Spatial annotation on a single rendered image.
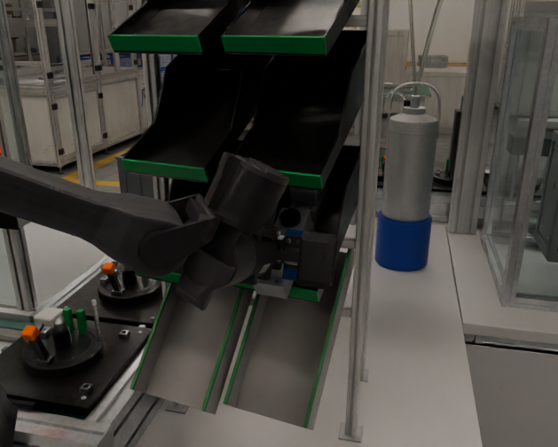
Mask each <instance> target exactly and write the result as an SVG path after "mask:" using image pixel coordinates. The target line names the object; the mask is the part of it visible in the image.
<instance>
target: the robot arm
mask: <svg viewBox="0 0 558 447"><path fill-rule="evenodd" d="M289 180H290V178H289V177H287V176H285V175H284V174H282V173H281V172H280V171H277V170H276V169H273V168H271V167H270V166H268V165H266V164H263V163H262V162H261V161H257V160H255V159H252V158H250V157H249V159H248V158H245V157H243V156H239V155H234V154H232V153H229V152H224V153H223V155H222V157H221V160H220V161H219V163H218V168H217V172H216V175H215V177H214V179H213V181H212V184H211V186H210V187H209V189H208V192H207V194H206V197H205V199H204V198H203V196H202V195H201V194H200V193H197V194H194V195H190V196H186V197H183V198H180V199H176V200H171V201H167V202H166V201H164V200H158V199H154V198H149V197H144V196H139V195H135V194H130V193H116V192H101V191H96V190H92V189H90V188H88V187H85V186H82V185H80V184H76V183H73V182H71V181H68V180H66V179H64V178H61V177H58V176H54V175H52V174H49V173H47V172H44V171H41V170H40V169H35V168H32V167H30V166H28V165H25V164H23V163H20V162H17V161H14V160H11V159H8V158H6V157H4V156H1V155H0V212H2V213H5V214H8V215H11V216H16V217H18V218H21V219H24V220H27V221H29V222H32V223H35V224H40V225H42V226H46V227H49V228H52V229H54V230H57V231H62V232H64V233H67V234H70V235H72V236H76V237H78V238H81V239H83V240H85V241H87V242H89V243H91V244H92V245H93V246H95V247H97V248H98V249H99V250H101V251H102V252H103V253H105V254H106V255H108V256H109V257H110V258H112V259H113V260H115V261H116V262H118V263H121V264H123V265H125V266H127V267H129V268H131V269H132V270H134V271H136V272H138V273H140V274H142V275H145V276H147V277H152V278H162V277H165V276H166V275H167V274H169V273H171V272H173V271H175V270H177V269H178V268H179V267H180V266H182V265H183V271H182V275H181V277H180V279H179V280H178V282H177V286H176V294H177V295H179V296H180V297H182V298H184V299H185V300H187V301H188V302H189V303H191V304H192V305H194V306H195V307H197V308H198V309H200V310H205V309H206V308H207V307H208V304H209V302H210V300H211V297H212V295H213V293H214V292H215V291H216V290H217V289H219V288H222V287H225V286H230V285H233V284H236V283H241V284H247V285H252V286H253V285H256V284H257V280H258V279H261V280H270V279H271V270H278V271H279V270H281V268H282V263H284V266H283V275H282V279H287V280H293V281H296V283H297V284H298V285H300V286H307V287H313V288H318V289H325V290H326V289H328V288H329V287H330V286H331V285H333V284H334V269H335V260H336V252H337V243H338V239H337V237H336V236H335V235H334V234H331V233H324V232H315V231H300V230H292V229H287V235H286V236H285V237H284V239H277V238H278V236H280V231H279V227H274V223H275V216H276V212H277V208H278V204H279V200H280V198H281V196H282V194H283V192H284V191H285V189H286V187H287V184H288V182H289ZM185 222H186V223H185ZM183 223H185V224H183ZM277 247H279V248H280V247H281V248H282V250H278V249H277ZM277 260H280V261H281V262H279V261H277ZM17 414H18V407H16V406H15V405H13V404H12V403H11V402H10V401H9V400H8V398H7V396H6V394H5V391H4V386H3V385H2V383H0V447H12V445H13V438H14V432H15V426H16V420H17Z"/></svg>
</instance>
